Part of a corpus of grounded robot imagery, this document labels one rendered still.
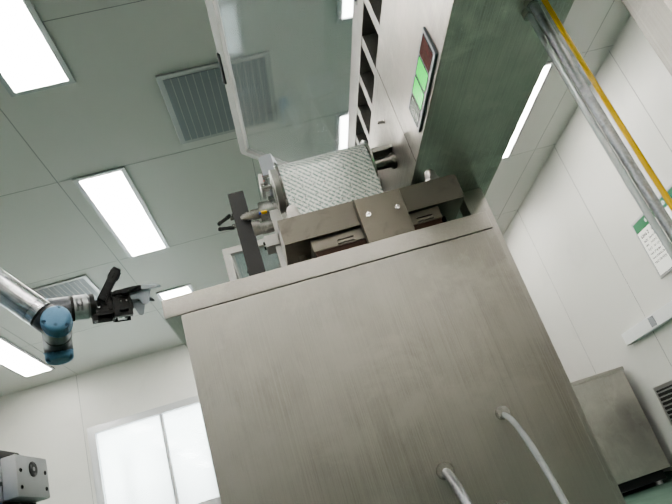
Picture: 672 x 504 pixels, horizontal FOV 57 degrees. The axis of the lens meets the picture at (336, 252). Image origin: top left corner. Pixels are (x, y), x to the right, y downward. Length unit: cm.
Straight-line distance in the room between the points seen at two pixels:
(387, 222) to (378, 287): 17
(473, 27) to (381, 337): 58
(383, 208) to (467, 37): 37
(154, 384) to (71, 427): 96
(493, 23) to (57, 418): 690
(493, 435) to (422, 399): 13
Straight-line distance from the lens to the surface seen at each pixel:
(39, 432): 767
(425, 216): 134
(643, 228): 503
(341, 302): 117
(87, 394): 756
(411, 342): 116
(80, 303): 193
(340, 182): 158
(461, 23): 119
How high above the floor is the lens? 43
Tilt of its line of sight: 23 degrees up
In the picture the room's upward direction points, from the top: 19 degrees counter-clockwise
